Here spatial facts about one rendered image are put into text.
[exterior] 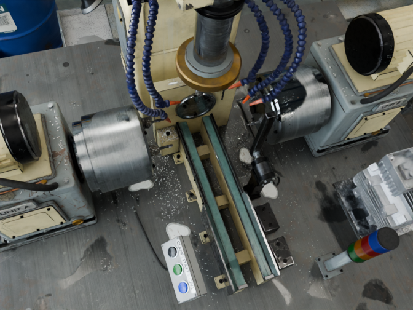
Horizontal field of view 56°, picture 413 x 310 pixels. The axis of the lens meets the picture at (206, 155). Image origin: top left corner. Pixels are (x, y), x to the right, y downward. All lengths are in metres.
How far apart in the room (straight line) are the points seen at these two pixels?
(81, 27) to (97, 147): 1.43
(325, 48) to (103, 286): 1.10
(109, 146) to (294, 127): 0.59
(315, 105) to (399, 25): 0.33
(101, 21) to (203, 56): 1.55
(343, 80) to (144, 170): 0.71
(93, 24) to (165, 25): 1.31
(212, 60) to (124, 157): 0.38
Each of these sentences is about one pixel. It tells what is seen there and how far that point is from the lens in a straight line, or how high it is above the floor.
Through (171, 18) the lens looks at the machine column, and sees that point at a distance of 1.21.
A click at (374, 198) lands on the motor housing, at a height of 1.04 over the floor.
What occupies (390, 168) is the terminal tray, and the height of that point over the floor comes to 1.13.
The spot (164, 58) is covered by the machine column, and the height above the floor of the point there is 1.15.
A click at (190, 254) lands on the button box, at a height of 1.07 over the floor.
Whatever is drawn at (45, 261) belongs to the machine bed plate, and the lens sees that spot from 1.45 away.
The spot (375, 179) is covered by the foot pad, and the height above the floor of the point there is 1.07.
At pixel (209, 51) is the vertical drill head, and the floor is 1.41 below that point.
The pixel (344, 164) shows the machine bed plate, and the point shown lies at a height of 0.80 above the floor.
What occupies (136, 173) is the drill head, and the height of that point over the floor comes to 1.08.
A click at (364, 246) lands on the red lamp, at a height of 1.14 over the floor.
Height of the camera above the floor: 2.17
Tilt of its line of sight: 64 degrees down
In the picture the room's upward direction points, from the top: 11 degrees clockwise
